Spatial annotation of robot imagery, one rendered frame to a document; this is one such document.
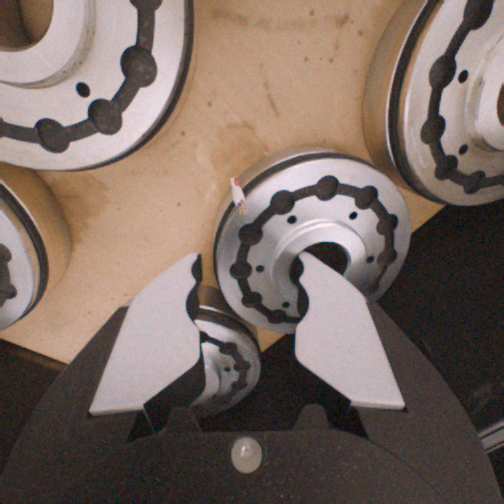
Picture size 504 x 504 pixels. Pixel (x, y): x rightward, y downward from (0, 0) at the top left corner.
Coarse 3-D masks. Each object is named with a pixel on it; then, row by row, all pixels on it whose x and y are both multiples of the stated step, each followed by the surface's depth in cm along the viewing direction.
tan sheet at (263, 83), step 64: (256, 0) 10; (320, 0) 10; (384, 0) 10; (256, 64) 11; (320, 64) 11; (192, 128) 12; (256, 128) 12; (320, 128) 12; (64, 192) 12; (128, 192) 13; (192, 192) 13; (128, 256) 14; (64, 320) 16
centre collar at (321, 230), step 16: (304, 224) 11; (320, 224) 11; (336, 224) 11; (288, 240) 11; (304, 240) 11; (320, 240) 11; (336, 240) 11; (352, 240) 11; (272, 256) 12; (288, 256) 11; (352, 256) 12; (272, 272) 12; (288, 272) 12; (352, 272) 12; (288, 288) 12
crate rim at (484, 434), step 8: (488, 408) 9; (496, 408) 9; (472, 416) 9; (480, 416) 9; (488, 416) 9; (496, 416) 9; (480, 424) 9; (488, 424) 9; (496, 424) 9; (480, 432) 9; (488, 432) 9; (496, 432) 9; (488, 440) 10
